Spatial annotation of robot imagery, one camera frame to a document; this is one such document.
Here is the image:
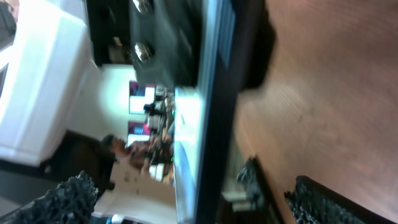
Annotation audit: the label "cardboard box in background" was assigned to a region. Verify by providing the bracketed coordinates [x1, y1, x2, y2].
[92, 162, 177, 224]

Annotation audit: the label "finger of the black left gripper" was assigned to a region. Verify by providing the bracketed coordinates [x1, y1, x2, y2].
[129, 0, 203, 89]
[241, 1, 276, 90]

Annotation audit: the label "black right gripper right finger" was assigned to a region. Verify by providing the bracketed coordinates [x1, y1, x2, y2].
[284, 175, 394, 224]

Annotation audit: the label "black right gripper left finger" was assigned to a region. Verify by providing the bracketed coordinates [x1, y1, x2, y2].
[1, 171, 99, 224]

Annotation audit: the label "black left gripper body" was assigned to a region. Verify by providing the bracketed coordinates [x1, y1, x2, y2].
[85, 0, 133, 66]

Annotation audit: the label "person in background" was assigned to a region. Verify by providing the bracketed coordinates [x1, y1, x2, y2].
[101, 134, 172, 175]

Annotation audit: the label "background computer monitors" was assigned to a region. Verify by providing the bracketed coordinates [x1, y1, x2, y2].
[127, 81, 155, 146]

